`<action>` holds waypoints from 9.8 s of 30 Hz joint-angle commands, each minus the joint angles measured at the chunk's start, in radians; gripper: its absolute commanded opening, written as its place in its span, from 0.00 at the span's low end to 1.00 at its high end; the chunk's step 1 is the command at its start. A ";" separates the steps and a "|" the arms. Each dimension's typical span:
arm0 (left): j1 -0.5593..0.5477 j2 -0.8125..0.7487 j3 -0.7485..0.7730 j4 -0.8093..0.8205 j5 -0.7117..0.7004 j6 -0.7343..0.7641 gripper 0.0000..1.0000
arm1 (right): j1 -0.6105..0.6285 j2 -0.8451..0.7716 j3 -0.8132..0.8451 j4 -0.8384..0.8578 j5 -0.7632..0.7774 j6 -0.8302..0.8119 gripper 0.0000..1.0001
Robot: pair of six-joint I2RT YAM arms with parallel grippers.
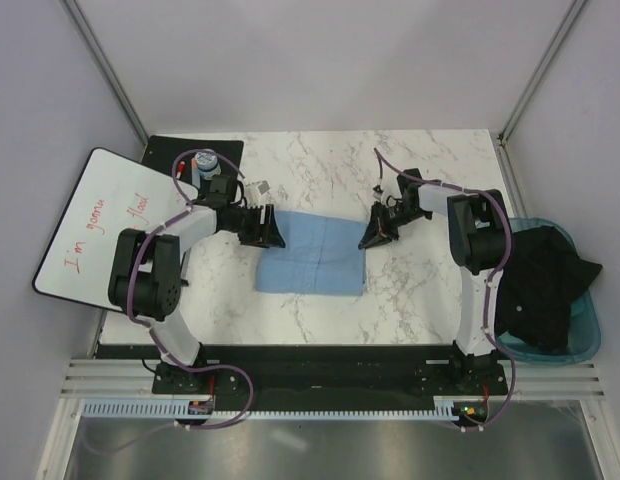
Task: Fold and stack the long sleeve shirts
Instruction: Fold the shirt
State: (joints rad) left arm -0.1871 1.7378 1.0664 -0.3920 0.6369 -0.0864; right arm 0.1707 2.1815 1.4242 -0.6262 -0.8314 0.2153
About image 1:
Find blue white round container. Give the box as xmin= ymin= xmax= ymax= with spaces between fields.
xmin=194 ymin=149 xmax=221 ymax=180

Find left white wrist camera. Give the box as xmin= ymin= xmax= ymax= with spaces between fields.
xmin=244 ymin=180 xmax=270 ymax=205

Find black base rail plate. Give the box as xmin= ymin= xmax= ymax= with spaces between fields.
xmin=150 ymin=342 xmax=509 ymax=434

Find white slotted cable duct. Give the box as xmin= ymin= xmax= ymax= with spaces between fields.
xmin=81 ymin=398 xmax=461 ymax=421

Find light blue long sleeve shirt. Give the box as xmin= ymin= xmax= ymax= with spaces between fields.
xmin=255 ymin=211 xmax=366 ymax=297

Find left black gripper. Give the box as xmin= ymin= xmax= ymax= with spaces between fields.
xmin=223 ymin=204 xmax=285 ymax=249

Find black clothes in bin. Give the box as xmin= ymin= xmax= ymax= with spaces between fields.
xmin=494 ymin=225 xmax=603 ymax=355

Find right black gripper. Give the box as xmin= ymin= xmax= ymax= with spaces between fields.
xmin=360 ymin=201 xmax=430 ymax=250

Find red white marker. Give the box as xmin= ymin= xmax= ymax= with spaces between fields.
xmin=175 ymin=160 xmax=186 ymax=179

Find light blue marker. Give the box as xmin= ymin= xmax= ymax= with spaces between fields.
xmin=190 ymin=158 xmax=200 ymax=189

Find black mat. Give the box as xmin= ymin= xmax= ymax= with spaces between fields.
xmin=141 ymin=135 xmax=244 ymax=197

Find white dry-erase board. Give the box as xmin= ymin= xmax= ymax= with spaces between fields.
xmin=33 ymin=148 xmax=185 ymax=310

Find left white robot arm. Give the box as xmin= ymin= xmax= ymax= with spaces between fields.
xmin=108 ymin=175 xmax=286 ymax=393

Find teal plastic bin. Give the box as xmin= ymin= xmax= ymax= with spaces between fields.
xmin=495 ymin=218 xmax=603 ymax=365

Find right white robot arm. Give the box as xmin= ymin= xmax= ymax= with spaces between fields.
xmin=358 ymin=169 xmax=513 ymax=357

